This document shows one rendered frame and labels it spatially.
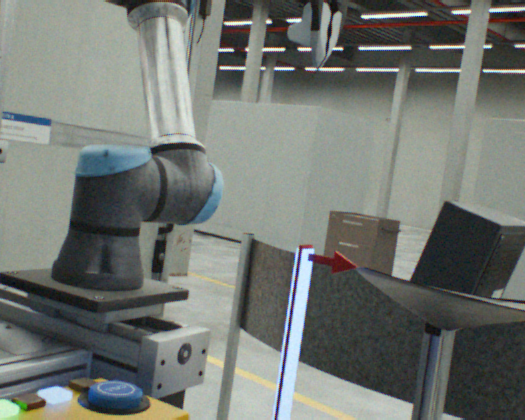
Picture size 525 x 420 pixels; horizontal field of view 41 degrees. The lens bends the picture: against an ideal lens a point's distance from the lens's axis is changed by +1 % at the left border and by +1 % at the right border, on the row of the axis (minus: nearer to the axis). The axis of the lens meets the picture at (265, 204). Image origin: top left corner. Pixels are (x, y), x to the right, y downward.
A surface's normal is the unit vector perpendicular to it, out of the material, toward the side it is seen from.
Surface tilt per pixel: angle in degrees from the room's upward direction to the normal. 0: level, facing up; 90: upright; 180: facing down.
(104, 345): 90
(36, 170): 90
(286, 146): 90
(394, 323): 90
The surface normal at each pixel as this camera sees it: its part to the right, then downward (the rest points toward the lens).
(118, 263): 0.58, -0.18
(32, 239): 0.83, 0.15
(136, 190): 0.66, 0.14
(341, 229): -0.63, -0.05
